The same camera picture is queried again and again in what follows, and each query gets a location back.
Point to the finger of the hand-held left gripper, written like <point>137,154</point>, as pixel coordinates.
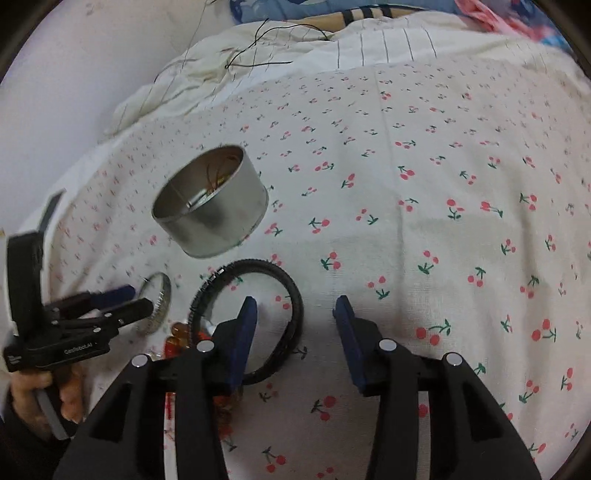
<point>134,311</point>
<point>115,293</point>

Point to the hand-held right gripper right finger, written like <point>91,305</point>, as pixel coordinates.
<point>346,327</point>

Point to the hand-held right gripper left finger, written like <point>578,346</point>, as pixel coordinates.
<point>244,323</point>

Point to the round metal tin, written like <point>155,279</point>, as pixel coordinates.
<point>221,221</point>

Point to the person's left hand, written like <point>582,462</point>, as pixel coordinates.
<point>27,392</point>

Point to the cherry print bedsheet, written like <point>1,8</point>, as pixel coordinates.
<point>415,207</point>

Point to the cream striped quilt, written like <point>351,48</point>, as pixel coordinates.
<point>392,44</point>

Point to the tan navy striped pillow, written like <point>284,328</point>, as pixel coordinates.
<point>369,16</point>

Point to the pink cloth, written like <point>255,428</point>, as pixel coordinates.
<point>489,16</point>

